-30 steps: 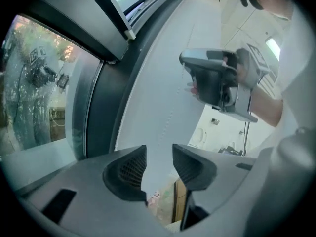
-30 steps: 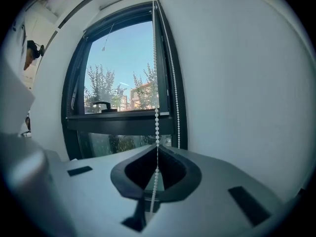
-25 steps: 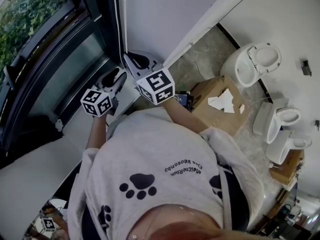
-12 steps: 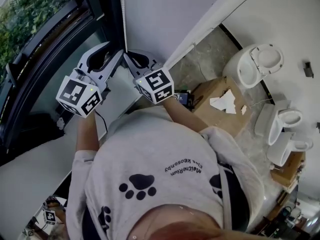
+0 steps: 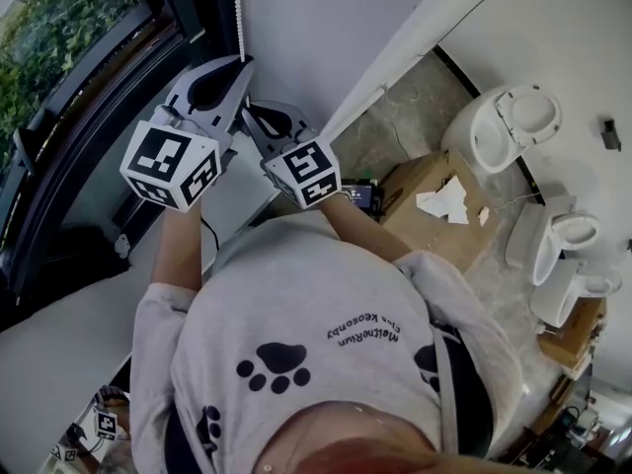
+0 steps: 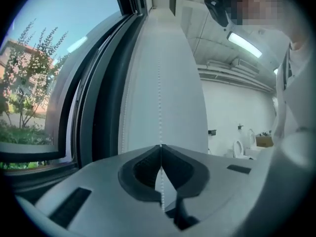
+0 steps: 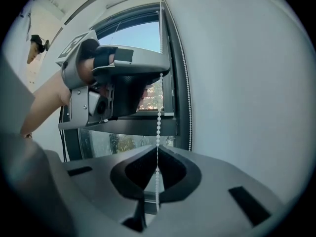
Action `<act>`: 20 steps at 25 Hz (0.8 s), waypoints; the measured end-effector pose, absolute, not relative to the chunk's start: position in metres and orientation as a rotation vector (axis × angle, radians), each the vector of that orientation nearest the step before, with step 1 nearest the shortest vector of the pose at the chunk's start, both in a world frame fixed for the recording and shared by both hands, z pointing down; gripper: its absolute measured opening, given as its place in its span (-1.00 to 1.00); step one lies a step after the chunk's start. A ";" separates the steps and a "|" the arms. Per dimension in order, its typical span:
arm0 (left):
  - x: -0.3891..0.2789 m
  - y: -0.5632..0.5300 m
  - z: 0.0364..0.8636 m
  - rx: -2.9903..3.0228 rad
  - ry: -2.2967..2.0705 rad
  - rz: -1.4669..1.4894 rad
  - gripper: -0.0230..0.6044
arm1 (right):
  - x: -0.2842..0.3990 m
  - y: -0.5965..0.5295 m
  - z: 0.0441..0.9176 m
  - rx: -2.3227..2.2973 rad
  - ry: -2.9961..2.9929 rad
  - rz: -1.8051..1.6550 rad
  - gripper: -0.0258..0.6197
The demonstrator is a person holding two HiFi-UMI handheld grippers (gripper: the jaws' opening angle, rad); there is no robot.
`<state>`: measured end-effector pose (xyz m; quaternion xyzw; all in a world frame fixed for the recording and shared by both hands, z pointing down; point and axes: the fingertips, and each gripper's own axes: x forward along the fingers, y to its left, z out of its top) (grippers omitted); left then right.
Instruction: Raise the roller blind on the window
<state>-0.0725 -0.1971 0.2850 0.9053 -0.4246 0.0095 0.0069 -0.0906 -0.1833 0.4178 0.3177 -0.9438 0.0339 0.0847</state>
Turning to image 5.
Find black window handle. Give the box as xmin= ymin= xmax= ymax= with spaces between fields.
xmin=13 ymin=125 xmax=39 ymax=175

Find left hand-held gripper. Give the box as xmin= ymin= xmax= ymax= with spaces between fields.
xmin=118 ymin=55 xmax=256 ymax=213

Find person's head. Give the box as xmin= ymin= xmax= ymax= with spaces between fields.
xmin=261 ymin=397 xmax=490 ymax=474

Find person's grey paw-print shirt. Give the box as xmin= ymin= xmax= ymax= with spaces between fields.
xmin=127 ymin=212 xmax=524 ymax=474

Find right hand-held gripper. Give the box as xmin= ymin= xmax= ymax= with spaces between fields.
xmin=242 ymin=99 xmax=344 ymax=211

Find large torn white paper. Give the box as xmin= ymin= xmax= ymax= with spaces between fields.
xmin=416 ymin=175 xmax=471 ymax=226

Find dark-framed window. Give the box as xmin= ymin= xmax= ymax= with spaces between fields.
xmin=0 ymin=0 xmax=249 ymax=336

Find person's left forearm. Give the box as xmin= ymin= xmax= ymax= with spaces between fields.
xmin=150 ymin=207 xmax=204 ymax=293

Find thin black cable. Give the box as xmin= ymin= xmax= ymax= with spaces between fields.
xmin=199 ymin=214 xmax=221 ymax=267

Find small brown cardboard box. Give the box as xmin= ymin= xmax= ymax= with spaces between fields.
xmin=537 ymin=297 xmax=608 ymax=370

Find black handheld screen device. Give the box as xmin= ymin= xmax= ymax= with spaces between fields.
xmin=340 ymin=179 xmax=386 ymax=223

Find black electronics clutter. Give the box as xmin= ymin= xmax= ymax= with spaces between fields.
xmin=493 ymin=382 xmax=632 ymax=474

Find person's right forearm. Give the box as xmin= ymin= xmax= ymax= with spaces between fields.
xmin=318 ymin=193 xmax=414 ymax=267

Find white window sill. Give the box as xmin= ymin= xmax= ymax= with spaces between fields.
xmin=0 ymin=130 xmax=292 ymax=463

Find black wall bracket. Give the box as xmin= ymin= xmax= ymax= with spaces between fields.
xmin=601 ymin=118 xmax=624 ymax=153

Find large brown cardboard box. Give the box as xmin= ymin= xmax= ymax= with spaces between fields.
xmin=377 ymin=149 xmax=506 ymax=273

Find white toilet with raised lid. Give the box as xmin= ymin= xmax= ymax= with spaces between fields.
xmin=440 ymin=84 xmax=564 ymax=175

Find white beaded blind cord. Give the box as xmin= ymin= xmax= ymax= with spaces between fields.
xmin=231 ymin=0 xmax=247 ymax=64

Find white floor cable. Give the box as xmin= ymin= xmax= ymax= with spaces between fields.
xmin=495 ymin=193 xmax=542 ymax=212

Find green trees outside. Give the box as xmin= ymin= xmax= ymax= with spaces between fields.
xmin=0 ymin=0 xmax=150 ymax=133

